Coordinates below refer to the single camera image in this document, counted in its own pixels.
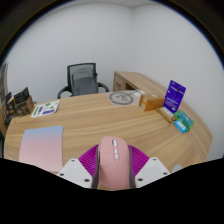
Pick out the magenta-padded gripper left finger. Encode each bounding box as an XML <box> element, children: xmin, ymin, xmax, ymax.
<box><xmin>57</xmin><ymin>143</ymin><xmax>101</xmax><ymax>190</ymax></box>

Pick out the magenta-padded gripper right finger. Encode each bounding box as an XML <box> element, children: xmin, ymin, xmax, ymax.
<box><xmin>127</xmin><ymin>144</ymin><xmax>172</xmax><ymax>189</ymax></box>

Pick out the pink computer mouse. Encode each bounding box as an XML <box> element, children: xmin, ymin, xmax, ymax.
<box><xmin>96</xmin><ymin>135</ymin><xmax>134</xmax><ymax>191</ymax></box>

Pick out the pink and blue mouse pad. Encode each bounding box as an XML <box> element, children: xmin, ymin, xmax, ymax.
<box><xmin>18</xmin><ymin>125</ymin><xmax>64</xmax><ymax>173</ymax></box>

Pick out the small blue box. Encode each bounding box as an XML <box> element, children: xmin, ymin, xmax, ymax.
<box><xmin>173</xmin><ymin>119</ymin><xmax>189</xmax><ymax>134</ymax></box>

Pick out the small yellow box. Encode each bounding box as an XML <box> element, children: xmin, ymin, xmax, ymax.
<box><xmin>156</xmin><ymin>106</ymin><xmax>177</xmax><ymax>124</ymax></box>

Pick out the orange-brown cardboard box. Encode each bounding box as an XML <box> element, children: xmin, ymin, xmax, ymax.
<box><xmin>138</xmin><ymin>92</ymin><xmax>166</xmax><ymax>112</ymax></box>

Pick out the green flat box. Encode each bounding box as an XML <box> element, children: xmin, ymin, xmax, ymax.
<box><xmin>174</xmin><ymin>110</ymin><xmax>195</xmax><ymax>130</ymax></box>

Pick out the white sticker sheet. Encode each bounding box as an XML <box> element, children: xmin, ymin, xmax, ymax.
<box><xmin>30</xmin><ymin>99</ymin><xmax>61</xmax><ymax>119</ymax></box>

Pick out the purple standing sign card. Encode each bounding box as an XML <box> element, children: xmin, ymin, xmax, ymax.
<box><xmin>162</xmin><ymin>79</ymin><xmax>187</xmax><ymax>114</ymax></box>

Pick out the grey backpack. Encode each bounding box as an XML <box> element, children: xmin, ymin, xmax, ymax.
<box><xmin>71</xmin><ymin>67</ymin><xmax>99</xmax><ymax>97</ymax></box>

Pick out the wooden side cabinet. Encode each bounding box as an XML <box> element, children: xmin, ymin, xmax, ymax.
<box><xmin>112</xmin><ymin>70</ymin><xmax>171</xmax><ymax>98</ymax></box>

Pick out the large brown printed carton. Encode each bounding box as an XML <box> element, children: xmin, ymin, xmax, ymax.
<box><xmin>13</xmin><ymin>87</ymin><xmax>35</xmax><ymax>117</ymax></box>

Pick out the black mesh office chair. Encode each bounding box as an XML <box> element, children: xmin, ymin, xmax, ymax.
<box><xmin>56</xmin><ymin>62</ymin><xmax>110</xmax><ymax>100</ymax></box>

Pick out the small brown printed carton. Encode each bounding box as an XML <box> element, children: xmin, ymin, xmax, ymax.
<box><xmin>4</xmin><ymin>92</ymin><xmax>17</xmax><ymax>118</ymax></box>

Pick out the wooden shelf unit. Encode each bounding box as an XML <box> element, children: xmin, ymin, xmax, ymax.
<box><xmin>0</xmin><ymin>61</ymin><xmax>10</xmax><ymax>101</ymax></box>

